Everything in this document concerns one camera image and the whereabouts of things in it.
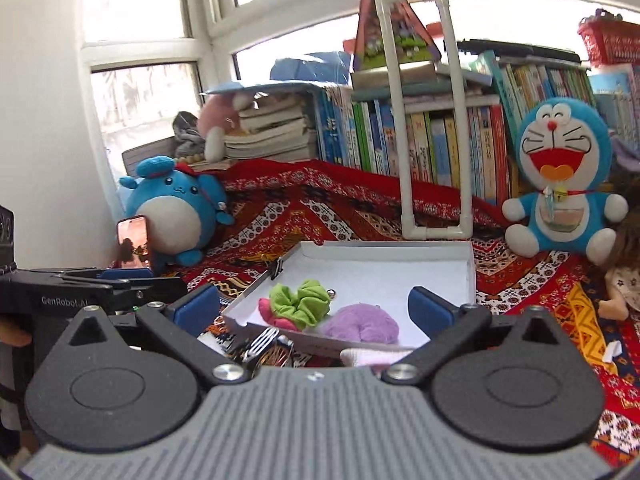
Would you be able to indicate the smartphone with lit screen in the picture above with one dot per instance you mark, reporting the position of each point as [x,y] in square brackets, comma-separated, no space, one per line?
[133,243]

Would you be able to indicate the white PVC pipe frame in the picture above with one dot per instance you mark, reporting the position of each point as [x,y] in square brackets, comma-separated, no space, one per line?
[463,230]

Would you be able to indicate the black binder clip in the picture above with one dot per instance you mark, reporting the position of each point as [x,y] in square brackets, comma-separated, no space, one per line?
[275,268]

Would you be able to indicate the pink plush toy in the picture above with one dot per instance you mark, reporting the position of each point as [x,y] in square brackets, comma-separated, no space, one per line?
[219,116]

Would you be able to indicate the purple fluffy plush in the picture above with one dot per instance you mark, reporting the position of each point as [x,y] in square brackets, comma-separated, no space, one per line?
[367,323]

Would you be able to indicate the pink and green scrunchie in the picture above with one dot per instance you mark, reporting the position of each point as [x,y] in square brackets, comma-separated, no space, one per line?
[296,309]

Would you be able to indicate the black model bicycle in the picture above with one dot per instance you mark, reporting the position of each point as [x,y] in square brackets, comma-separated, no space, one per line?
[270,348]

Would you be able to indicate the stack of books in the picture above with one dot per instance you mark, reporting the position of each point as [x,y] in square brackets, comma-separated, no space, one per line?
[276,125]

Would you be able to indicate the round blue plush toy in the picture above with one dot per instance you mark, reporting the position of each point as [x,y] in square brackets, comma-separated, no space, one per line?
[182,209]

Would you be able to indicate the Doraemon plush toy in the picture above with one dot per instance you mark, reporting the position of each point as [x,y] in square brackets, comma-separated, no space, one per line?
[564,151]

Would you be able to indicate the row of books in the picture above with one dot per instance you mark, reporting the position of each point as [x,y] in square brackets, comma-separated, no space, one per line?
[357,128]

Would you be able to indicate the white shallow tray box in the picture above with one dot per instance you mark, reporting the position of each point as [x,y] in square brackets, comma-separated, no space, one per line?
[381,273]

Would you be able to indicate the brown haired doll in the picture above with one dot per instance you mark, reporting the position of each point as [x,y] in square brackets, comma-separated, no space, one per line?
[622,265]

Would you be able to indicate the triangular picture box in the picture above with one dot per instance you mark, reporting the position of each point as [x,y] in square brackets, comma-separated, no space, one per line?
[412,41]

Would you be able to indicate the red plastic basket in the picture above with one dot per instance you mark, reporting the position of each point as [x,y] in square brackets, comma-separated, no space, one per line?
[609,39]

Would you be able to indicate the red patterned cloth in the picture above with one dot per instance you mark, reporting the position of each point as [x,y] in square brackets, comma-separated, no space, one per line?
[276,205]

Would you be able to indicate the blue folded sheet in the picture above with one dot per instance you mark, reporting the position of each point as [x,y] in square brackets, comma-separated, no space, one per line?
[313,70]

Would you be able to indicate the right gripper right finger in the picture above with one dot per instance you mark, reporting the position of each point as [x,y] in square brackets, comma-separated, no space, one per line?
[451,331]

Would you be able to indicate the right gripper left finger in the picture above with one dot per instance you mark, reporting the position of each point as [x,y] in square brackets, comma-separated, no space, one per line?
[175,329]

